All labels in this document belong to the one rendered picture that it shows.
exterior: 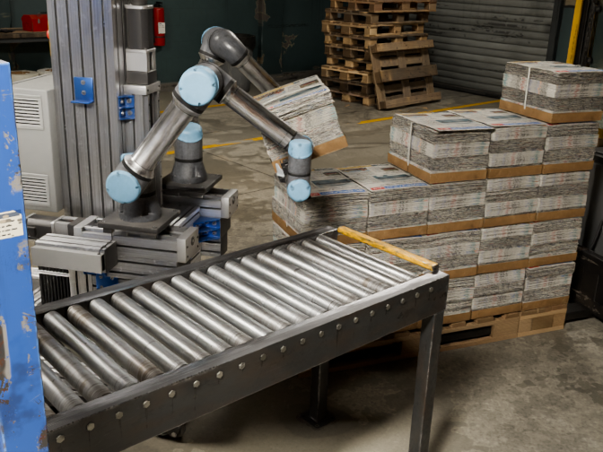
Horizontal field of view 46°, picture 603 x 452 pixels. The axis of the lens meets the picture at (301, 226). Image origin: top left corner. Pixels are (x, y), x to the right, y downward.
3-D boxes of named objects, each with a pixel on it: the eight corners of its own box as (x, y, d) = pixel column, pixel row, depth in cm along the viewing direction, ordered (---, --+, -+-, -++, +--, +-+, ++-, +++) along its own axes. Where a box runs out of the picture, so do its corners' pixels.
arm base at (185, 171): (165, 182, 299) (164, 159, 295) (179, 172, 313) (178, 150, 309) (199, 185, 296) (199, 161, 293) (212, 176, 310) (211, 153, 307)
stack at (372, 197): (267, 337, 345) (271, 170, 316) (472, 304, 387) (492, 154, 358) (297, 379, 311) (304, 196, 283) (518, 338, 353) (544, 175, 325)
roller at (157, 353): (103, 310, 203) (101, 294, 202) (196, 381, 170) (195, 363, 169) (86, 315, 200) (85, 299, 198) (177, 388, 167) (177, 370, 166)
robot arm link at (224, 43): (231, 24, 284) (309, 107, 309) (222, 22, 294) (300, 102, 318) (211, 47, 284) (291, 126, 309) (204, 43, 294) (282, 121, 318)
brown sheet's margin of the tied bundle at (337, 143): (273, 165, 279) (268, 154, 278) (343, 139, 279) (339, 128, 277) (275, 173, 264) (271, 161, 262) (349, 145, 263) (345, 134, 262)
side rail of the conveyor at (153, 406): (433, 303, 231) (437, 269, 227) (447, 309, 227) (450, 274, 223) (15, 480, 146) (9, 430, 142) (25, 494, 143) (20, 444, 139)
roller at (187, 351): (124, 304, 207) (123, 288, 206) (218, 372, 175) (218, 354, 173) (108, 308, 204) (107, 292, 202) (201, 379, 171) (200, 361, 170)
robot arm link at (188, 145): (178, 160, 294) (177, 127, 289) (170, 152, 305) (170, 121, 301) (206, 159, 298) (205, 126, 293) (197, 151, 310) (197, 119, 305)
